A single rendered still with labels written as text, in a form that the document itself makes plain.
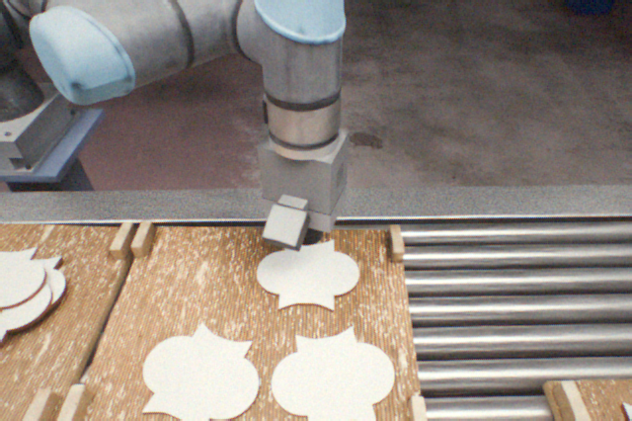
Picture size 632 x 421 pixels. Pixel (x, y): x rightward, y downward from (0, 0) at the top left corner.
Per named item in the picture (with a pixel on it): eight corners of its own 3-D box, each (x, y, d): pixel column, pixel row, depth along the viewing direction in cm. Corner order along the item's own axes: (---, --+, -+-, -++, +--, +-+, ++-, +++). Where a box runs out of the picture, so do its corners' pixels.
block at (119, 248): (127, 232, 70) (122, 220, 68) (138, 232, 70) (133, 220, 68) (114, 260, 66) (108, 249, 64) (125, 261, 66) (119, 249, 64)
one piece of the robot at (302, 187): (222, 143, 40) (244, 257, 52) (313, 164, 38) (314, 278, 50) (276, 84, 48) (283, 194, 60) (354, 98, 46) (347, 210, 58)
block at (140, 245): (146, 230, 71) (141, 218, 69) (157, 230, 71) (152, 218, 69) (134, 259, 66) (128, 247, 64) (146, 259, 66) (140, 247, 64)
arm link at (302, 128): (326, 118, 40) (246, 102, 42) (326, 158, 43) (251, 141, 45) (351, 80, 45) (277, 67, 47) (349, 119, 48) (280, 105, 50)
